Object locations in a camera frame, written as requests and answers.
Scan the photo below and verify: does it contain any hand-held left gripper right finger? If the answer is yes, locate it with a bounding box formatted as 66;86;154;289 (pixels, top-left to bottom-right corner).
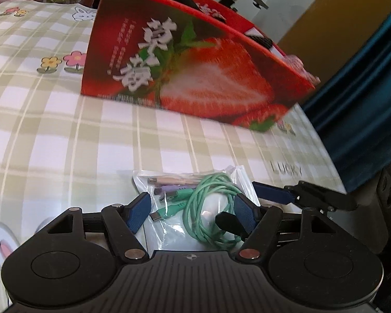
234;194;346;262

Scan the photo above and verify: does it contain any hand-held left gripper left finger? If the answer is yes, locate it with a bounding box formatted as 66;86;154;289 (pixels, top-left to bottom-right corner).
36;192;151;262

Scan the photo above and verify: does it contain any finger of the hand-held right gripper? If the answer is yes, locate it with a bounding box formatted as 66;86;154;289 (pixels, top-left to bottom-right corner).
252;180;358;212
215;213;245;236

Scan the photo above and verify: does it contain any green cable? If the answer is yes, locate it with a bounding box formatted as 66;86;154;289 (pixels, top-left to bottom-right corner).
150;173;248;249

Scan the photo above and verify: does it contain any clear plastic bag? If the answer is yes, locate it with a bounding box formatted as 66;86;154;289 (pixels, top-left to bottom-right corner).
132;166;264;251

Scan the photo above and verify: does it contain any pink knitted cloth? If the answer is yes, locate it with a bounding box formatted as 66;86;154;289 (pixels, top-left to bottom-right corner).
282;54;316;82

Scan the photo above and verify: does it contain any red strawberry print box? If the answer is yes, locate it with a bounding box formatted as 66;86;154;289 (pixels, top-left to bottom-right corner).
81;0;320;134

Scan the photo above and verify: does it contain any blue curtain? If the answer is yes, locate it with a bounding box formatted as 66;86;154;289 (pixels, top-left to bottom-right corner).
301;0;391;196

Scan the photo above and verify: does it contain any green checked tablecloth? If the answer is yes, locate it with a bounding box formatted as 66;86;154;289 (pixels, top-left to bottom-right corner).
0;0;346;313

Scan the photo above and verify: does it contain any brown wooden panel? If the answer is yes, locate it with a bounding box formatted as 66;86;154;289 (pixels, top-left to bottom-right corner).
277;0;391;72

